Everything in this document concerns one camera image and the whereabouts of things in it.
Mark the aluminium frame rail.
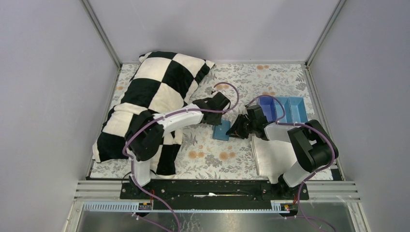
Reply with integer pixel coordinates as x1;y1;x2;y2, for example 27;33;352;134
67;179;370;232

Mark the white folded towel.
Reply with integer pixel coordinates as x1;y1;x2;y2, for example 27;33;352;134
251;136;297;184

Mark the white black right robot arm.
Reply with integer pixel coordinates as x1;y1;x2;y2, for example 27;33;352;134
226;105;338;188

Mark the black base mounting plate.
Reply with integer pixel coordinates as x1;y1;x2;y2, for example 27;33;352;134
120;179;309;211

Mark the blue card holder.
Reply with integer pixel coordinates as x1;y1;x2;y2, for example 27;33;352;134
212;119;231;141

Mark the blue three-compartment tray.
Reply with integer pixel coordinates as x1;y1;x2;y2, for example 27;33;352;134
257;97;308;123

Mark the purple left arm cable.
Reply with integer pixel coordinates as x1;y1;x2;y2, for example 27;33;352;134
122;82;240;232

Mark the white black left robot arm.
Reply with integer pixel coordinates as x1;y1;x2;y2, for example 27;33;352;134
123;92;231;187

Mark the black white checkered pillow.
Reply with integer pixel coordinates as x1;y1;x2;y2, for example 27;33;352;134
92;51;215;163

